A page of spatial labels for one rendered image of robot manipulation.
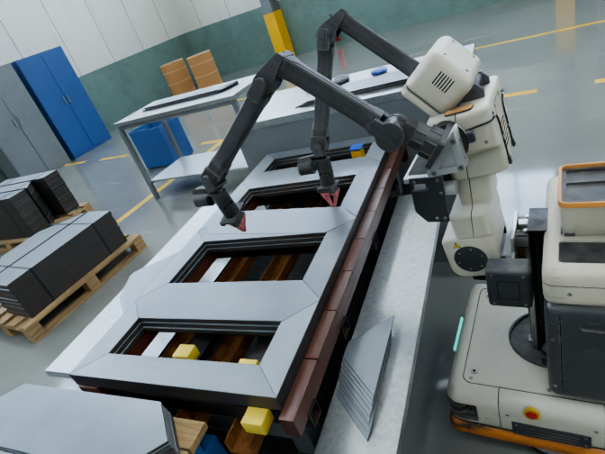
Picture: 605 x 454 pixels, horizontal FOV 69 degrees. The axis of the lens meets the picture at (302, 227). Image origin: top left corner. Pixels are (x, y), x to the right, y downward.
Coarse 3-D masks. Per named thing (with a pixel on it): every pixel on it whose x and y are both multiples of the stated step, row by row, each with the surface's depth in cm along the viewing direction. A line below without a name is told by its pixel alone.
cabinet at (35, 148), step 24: (0, 72) 763; (0, 96) 764; (24, 96) 797; (0, 120) 762; (24, 120) 796; (0, 144) 762; (24, 144) 795; (48, 144) 831; (24, 168) 795; (48, 168) 830
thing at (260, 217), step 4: (260, 212) 191; (264, 212) 190; (268, 212) 188; (272, 212) 187; (256, 216) 188; (260, 216) 187; (264, 216) 186; (252, 220) 187; (256, 220) 186; (260, 220) 184; (264, 220) 183; (248, 224) 184; (252, 224) 183; (256, 224) 182; (260, 224) 181; (248, 228) 181; (252, 228) 180; (256, 228) 179; (240, 232) 180; (244, 232) 179; (248, 232) 178; (252, 232) 177
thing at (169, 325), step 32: (288, 160) 240; (384, 160) 203; (256, 192) 217; (288, 192) 209; (192, 256) 177; (160, 320) 146; (192, 320) 140; (224, 320) 134; (128, 352) 144; (96, 384) 133; (128, 384) 125; (288, 384) 108
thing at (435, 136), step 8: (424, 128) 113; (432, 128) 112; (440, 128) 113; (448, 128) 114; (416, 136) 113; (424, 136) 112; (432, 136) 111; (440, 136) 111; (408, 144) 115; (416, 144) 114; (424, 144) 112; (432, 144) 111; (440, 144) 108; (424, 152) 113; (432, 152) 112; (432, 160) 111
